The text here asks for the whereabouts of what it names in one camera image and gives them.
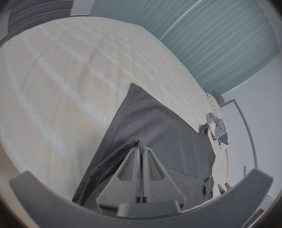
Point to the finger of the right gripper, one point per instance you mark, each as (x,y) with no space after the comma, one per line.
(227,186)
(221,189)

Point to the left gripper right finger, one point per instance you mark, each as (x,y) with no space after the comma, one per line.
(152,189)

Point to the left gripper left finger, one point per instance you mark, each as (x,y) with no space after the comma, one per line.
(129,189)

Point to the black T-shirt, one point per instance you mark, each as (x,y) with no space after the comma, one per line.
(160,127)

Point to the pile of clothes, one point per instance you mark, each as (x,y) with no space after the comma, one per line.
(218,127)

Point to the bed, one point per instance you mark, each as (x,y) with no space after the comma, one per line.
(60,79)

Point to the white printed pillow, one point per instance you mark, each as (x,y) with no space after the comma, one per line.
(215,107)

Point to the grey bedside table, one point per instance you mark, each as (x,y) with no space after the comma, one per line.
(219,98)

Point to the blue-green curtain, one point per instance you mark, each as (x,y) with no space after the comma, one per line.
(136,6)
(226,44)

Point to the black chest of drawers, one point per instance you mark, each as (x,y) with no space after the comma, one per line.
(41,8)

